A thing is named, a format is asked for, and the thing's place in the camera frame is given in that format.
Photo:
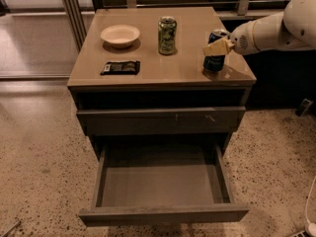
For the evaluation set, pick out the black snack packet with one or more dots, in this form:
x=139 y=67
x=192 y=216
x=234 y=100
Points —
x=121 y=68

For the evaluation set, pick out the grey drawer cabinet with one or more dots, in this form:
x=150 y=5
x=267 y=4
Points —
x=173 y=81

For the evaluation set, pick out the dark blue pepsi can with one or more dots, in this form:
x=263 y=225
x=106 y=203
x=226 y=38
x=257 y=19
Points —
x=215 y=63

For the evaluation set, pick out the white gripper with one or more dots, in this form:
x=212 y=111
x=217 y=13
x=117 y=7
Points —
x=241 y=40

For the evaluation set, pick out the closed grey top drawer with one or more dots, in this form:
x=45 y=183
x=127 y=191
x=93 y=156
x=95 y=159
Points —
x=161 y=121

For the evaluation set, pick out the green soda can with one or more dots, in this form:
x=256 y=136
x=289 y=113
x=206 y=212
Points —
x=167 y=27

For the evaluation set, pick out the metal rod on floor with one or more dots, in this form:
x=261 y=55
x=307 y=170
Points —
x=11 y=228

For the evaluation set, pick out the open grey middle drawer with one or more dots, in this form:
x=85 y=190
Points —
x=157 y=184

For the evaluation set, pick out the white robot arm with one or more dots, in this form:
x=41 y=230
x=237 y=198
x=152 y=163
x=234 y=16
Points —
x=292 y=29

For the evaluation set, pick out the white paper bowl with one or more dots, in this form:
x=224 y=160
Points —
x=120 y=36

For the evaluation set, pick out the small black floor object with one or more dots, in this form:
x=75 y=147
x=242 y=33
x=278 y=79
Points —
x=304 y=107

